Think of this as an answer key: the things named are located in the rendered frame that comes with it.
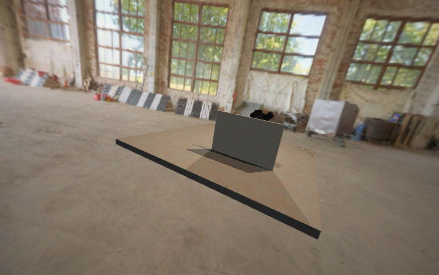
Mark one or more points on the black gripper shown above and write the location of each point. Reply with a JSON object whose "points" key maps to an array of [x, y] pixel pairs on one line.
{"points": [[257, 114]]}

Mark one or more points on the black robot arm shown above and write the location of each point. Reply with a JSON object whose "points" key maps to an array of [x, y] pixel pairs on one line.
{"points": [[267, 116]]}

